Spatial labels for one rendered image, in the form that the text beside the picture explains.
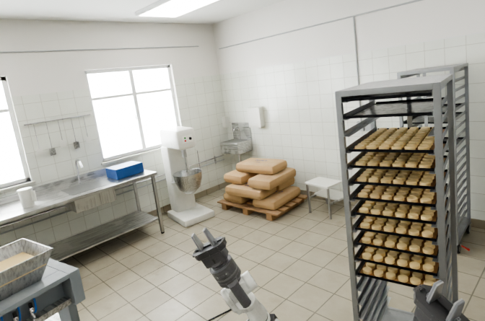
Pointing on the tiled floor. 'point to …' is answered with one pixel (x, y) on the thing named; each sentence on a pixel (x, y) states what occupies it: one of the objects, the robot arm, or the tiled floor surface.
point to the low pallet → (264, 208)
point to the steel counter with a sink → (125, 223)
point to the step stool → (325, 191)
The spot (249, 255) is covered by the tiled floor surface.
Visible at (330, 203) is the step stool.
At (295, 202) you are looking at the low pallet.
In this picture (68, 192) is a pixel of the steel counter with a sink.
